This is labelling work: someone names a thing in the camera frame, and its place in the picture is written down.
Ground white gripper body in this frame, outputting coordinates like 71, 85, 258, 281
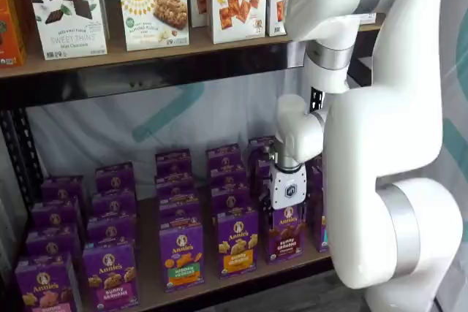
269, 163, 309, 211

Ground purple Annie's box brown label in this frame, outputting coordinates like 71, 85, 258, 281
263, 205, 308, 265
252, 158, 274, 181

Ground purple Annie's box teal label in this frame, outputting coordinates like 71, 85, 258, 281
306, 164, 325, 198
306, 194, 330, 254

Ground purple Annie's box yellow label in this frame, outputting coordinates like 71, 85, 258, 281
205, 143, 242, 171
208, 167, 246, 191
211, 186, 253, 216
216, 209, 259, 279

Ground purple Annie's box green label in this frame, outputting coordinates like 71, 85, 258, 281
156, 175, 197, 202
159, 224, 205, 293
159, 197, 202, 231
154, 148, 192, 178

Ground purple Annie's box violet label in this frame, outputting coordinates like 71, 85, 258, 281
82, 240, 140, 309
94, 161, 135, 193
91, 188, 138, 218
86, 213, 139, 249

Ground black metal shelf rack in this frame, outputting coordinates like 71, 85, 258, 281
0, 28, 376, 312

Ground purple Annie's box pink label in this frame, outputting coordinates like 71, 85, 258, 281
14, 252, 81, 312
24, 224, 83, 264
39, 175, 88, 205
31, 198, 85, 231

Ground Simple Mills bar box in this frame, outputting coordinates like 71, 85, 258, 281
117, 0, 190, 52

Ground white Sweet Thins box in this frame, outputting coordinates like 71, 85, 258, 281
22, 0, 110, 61

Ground orange snack box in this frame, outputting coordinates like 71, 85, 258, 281
0, 0, 27, 69

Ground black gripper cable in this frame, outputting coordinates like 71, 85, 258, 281
255, 145, 277, 196

